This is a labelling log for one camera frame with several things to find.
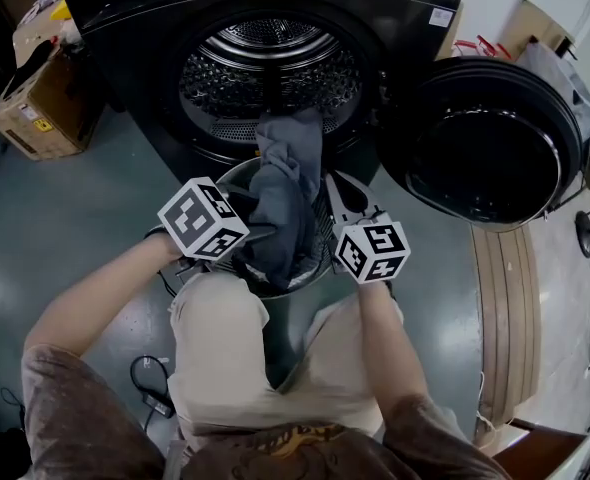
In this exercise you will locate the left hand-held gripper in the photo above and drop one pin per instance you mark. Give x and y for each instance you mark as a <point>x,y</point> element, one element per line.
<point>195,218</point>

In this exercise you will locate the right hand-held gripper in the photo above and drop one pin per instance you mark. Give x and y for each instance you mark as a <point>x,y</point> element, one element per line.
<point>372,253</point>

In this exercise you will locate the dark grey garment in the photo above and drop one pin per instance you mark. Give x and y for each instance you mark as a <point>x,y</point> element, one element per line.
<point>280,203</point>

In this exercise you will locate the grey plastic laundry basket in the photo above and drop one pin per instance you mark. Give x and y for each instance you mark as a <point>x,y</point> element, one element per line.
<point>320,263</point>

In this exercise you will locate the black washing machine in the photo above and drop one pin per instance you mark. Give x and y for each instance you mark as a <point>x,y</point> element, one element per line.
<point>125,68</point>

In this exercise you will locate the person's right forearm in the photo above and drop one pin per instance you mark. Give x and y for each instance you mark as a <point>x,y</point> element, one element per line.
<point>390,343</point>

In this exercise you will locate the person's left forearm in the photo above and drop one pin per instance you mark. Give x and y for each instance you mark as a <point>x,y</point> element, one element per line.
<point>95,303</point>

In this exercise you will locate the black round washing machine door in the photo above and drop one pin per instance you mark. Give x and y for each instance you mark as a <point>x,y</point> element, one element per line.
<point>480,158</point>

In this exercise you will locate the person's beige shorts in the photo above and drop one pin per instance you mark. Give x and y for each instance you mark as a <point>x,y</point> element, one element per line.
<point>220,353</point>

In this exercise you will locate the wooden slatted platform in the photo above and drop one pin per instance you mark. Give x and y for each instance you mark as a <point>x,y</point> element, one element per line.
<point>507,318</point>

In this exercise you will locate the group of red lidded containers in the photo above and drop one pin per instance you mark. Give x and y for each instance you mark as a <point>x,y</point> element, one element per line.
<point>480,48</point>

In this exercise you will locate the brown cardboard box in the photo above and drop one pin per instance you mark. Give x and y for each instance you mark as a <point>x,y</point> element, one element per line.
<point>50,113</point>

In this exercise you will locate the clear plastic bin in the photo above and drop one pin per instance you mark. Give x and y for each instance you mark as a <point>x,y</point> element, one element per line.
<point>560,83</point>

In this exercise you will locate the cardboard sheet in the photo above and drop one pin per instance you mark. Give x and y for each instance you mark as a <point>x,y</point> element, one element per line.
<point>530,23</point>

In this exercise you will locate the person's brown printed t-shirt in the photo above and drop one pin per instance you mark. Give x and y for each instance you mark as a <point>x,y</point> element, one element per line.
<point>85,418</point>

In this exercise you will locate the white topped wooden table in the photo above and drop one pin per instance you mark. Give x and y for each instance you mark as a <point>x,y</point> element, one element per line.
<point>535,450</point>

